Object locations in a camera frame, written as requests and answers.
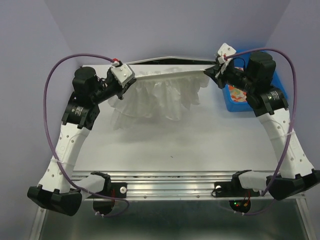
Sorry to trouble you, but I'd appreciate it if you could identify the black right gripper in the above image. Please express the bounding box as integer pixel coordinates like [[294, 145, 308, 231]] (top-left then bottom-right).
[[206, 60, 258, 93]]

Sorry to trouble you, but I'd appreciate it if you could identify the white ruffled skirt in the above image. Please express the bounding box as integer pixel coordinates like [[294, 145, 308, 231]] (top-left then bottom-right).
[[108, 65, 210, 130]]

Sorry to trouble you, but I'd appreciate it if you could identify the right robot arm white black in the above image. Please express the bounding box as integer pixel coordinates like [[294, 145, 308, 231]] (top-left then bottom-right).
[[204, 47, 320, 201]]

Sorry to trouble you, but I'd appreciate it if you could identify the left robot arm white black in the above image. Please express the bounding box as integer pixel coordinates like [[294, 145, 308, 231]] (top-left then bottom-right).
[[27, 64, 136, 218]]

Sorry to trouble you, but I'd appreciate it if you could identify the blue plastic bin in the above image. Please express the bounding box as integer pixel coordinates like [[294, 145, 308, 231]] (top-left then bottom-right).
[[222, 53, 288, 112]]

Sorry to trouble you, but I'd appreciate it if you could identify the orange floral patterned skirt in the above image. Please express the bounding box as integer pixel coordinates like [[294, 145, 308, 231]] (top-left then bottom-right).
[[228, 85, 247, 103]]

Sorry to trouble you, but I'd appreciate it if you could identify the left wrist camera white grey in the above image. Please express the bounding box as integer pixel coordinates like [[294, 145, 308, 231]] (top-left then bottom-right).
[[110, 64, 135, 88]]

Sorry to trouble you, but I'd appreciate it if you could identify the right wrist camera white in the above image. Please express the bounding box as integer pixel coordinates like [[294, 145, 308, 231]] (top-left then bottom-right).
[[216, 43, 237, 65]]

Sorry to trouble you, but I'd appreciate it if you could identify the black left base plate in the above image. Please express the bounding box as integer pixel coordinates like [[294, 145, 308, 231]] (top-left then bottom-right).
[[96, 182, 128, 199]]

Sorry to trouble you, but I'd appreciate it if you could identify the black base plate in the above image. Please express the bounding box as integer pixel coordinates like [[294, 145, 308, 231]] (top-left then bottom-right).
[[96, 182, 128, 199], [211, 181, 260, 198]]

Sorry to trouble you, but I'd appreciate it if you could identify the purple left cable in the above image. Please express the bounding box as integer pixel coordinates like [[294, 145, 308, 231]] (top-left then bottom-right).
[[43, 53, 131, 218]]

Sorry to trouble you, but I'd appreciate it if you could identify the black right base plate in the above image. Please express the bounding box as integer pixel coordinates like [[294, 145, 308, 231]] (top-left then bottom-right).
[[211, 181, 260, 198]]

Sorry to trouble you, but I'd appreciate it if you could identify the aluminium rail frame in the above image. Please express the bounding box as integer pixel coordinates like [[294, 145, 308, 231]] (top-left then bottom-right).
[[29, 109, 310, 240]]

